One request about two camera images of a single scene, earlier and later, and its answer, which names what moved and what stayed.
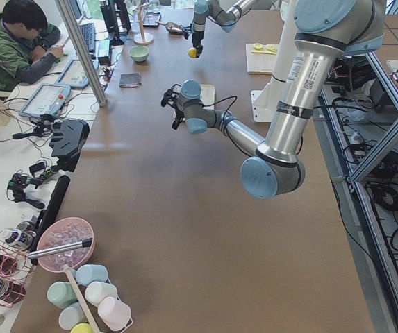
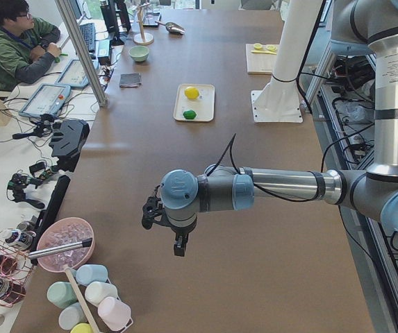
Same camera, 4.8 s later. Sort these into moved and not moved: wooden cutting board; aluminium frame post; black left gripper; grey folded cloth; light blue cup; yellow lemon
Moved: yellow lemon; black left gripper
Not moved: grey folded cloth; aluminium frame post; wooden cutting board; light blue cup
